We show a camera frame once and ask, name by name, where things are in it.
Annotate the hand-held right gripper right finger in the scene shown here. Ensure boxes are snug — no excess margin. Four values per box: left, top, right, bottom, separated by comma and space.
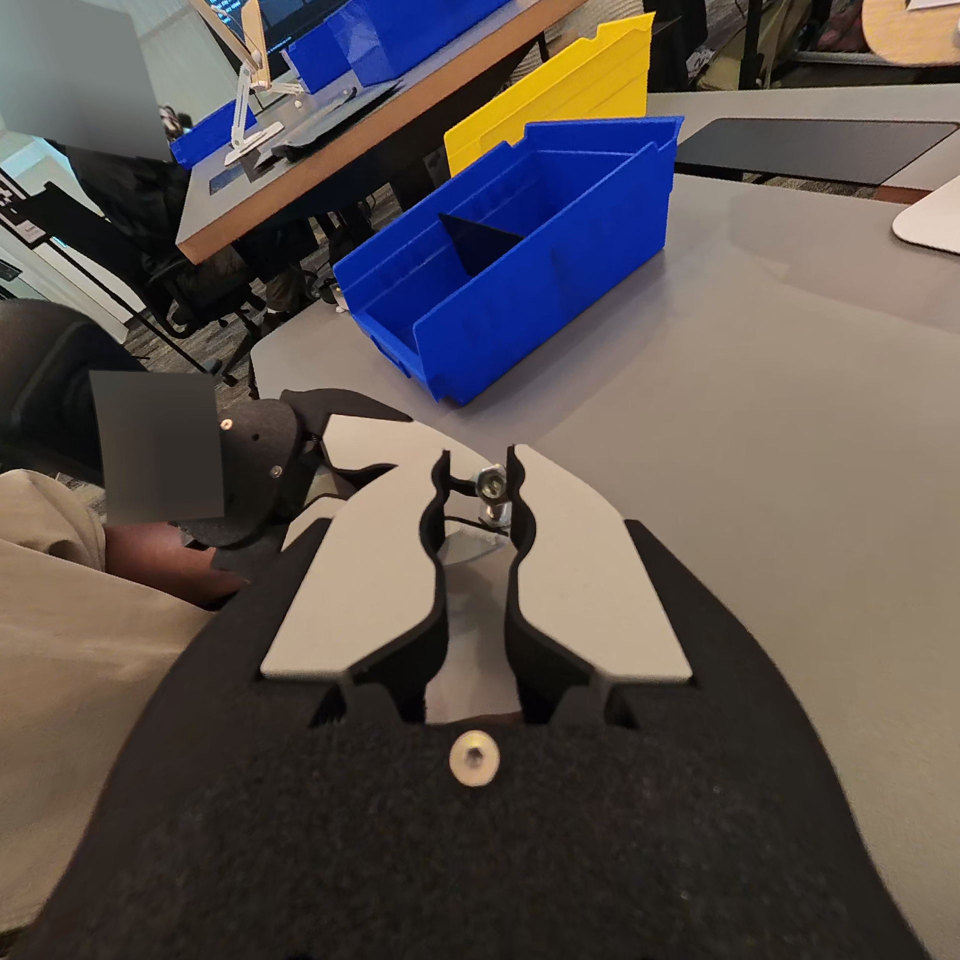
503, 444, 697, 718

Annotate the dark flat tablet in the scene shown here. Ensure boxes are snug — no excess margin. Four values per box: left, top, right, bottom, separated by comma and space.
674, 117, 960, 190

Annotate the brown wooden desk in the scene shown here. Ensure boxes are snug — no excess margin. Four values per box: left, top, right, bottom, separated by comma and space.
174, 0, 589, 268

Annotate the yellow storage bin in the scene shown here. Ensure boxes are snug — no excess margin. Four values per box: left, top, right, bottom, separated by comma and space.
443, 12, 658, 180

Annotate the computer monitor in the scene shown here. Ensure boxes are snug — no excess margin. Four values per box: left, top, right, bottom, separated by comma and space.
210, 0, 349, 61

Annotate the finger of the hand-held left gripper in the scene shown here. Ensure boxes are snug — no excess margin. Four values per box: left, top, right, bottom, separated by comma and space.
279, 492, 355, 553
320, 411, 498, 487

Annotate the person's left forearm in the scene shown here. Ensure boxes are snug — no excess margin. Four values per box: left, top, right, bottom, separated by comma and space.
102, 522, 253, 612

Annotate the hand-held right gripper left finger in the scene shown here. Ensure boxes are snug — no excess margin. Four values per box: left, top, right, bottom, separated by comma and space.
258, 447, 453, 718

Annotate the blue divided storage bin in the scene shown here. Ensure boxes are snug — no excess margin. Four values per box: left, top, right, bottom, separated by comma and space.
332, 116, 685, 411

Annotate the small blue storage bin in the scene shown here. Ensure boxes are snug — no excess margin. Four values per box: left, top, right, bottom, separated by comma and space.
167, 96, 243, 168

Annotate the white document stand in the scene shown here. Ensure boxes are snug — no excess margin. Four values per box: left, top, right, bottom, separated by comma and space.
891, 171, 960, 258

